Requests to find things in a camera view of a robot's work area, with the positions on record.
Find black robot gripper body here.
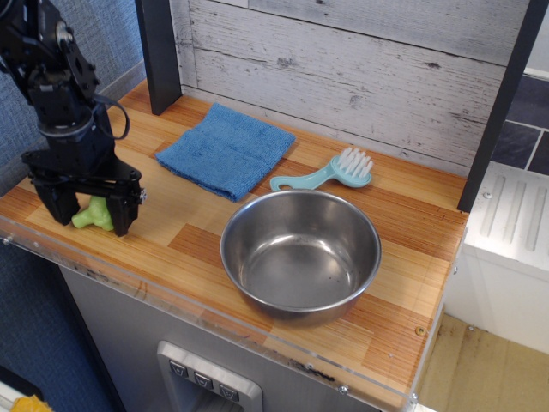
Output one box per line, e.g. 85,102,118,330
21,105,144,200

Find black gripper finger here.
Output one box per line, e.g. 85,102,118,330
106,193,142,237
34,182,80,226

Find green toy broccoli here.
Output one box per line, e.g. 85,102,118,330
71,196,114,231

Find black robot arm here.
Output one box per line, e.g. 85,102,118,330
1,1,145,237

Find stainless steel bowl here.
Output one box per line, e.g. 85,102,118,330
220,190,382,326

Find blue folded cloth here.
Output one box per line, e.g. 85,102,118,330
156,103,296,202

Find silver dispenser button panel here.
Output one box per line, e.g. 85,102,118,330
157,341,263,411

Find yellow object bottom left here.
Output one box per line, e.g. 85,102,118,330
10,396,53,412

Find teal dish brush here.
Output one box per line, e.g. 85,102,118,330
270,148,374,191

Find white ribbed cabinet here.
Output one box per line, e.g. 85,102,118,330
445,162,548,353

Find black braided cable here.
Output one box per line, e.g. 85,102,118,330
92,94,131,142

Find black left shelf post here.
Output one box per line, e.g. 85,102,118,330
135,0,182,115

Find black shelf post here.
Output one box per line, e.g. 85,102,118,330
457,0,548,213
135,0,182,115

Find black right shelf post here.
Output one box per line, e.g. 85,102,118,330
457,0,548,213

